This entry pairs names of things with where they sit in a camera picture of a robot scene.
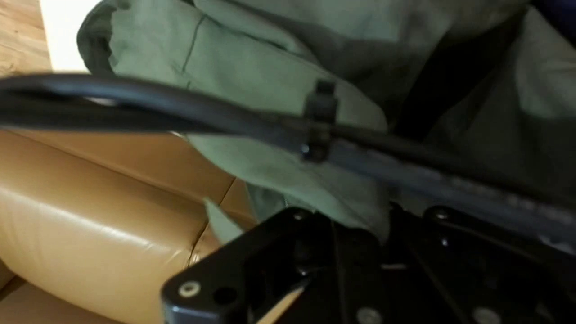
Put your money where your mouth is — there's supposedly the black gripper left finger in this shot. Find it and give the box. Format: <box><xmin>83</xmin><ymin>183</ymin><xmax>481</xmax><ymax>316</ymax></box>
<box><xmin>161</xmin><ymin>205</ymin><xmax>389</xmax><ymax>324</ymax></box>

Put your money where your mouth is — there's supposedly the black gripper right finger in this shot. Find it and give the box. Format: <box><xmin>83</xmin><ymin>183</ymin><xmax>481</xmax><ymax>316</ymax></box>
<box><xmin>387</xmin><ymin>203</ymin><xmax>576</xmax><ymax>324</ymax></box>

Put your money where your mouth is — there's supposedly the dark green cloth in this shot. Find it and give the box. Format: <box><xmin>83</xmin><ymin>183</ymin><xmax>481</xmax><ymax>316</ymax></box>
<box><xmin>78</xmin><ymin>0</ymin><xmax>576</xmax><ymax>243</ymax></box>

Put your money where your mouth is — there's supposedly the brown leather sofa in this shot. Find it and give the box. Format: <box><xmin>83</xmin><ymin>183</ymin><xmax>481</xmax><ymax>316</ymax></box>
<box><xmin>0</xmin><ymin>127</ymin><xmax>261</xmax><ymax>324</ymax></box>

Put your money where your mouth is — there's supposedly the black cable clip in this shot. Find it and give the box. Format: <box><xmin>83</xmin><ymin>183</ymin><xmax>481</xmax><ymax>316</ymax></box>
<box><xmin>301</xmin><ymin>79</ymin><xmax>342</xmax><ymax>165</ymax></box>

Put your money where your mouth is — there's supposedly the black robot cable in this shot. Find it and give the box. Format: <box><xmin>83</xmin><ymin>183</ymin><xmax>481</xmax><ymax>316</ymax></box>
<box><xmin>0</xmin><ymin>70</ymin><xmax>576</xmax><ymax>244</ymax></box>

